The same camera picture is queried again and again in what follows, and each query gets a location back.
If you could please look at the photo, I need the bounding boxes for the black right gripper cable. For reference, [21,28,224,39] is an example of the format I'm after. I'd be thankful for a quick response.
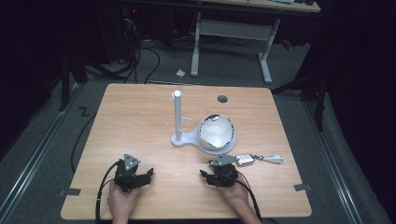
[218,171,264,222]

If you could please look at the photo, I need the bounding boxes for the person's left hand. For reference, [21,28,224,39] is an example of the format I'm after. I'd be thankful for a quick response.
[106,181,143,218]

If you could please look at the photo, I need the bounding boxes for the white-framed desk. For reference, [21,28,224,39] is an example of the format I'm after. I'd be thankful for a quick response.
[190,0,322,86]

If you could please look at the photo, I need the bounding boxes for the silver keychain with tassel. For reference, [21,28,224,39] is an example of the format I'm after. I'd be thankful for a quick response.
[234,152,285,167]

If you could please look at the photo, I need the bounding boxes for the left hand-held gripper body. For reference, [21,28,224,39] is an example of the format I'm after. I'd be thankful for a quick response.
[113,153,148,193]

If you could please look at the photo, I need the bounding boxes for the bundle of black cables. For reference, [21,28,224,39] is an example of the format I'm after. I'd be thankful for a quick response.
[116,8,162,85]

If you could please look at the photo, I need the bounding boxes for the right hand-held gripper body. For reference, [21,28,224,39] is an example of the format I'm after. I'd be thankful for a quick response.
[208,154,240,189]

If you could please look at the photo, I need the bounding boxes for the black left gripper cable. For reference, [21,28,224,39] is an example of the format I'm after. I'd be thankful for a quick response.
[94,160,121,224]

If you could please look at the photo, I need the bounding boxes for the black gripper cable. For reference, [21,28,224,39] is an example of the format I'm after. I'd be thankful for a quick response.
[218,171,264,222]
[94,160,121,224]

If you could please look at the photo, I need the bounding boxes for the person's right hand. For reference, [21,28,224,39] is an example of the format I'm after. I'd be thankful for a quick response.
[215,175,250,217]

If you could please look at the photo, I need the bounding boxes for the white stand with post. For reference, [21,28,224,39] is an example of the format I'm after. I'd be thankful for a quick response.
[169,90,238,157]

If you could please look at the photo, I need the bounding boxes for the metal floor rail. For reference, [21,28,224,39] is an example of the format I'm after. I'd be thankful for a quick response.
[0,83,82,224]
[302,98,364,224]

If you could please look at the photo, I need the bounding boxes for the black floor cable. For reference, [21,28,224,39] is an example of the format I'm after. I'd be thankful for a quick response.
[70,111,98,174]

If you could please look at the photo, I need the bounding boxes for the black metal stand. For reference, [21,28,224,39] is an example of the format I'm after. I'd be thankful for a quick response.
[270,59,330,133]
[57,49,90,112]

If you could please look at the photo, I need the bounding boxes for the grey tape strip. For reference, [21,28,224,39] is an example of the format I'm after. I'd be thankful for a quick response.
[58,188,82,197]
[293,183,313,192]

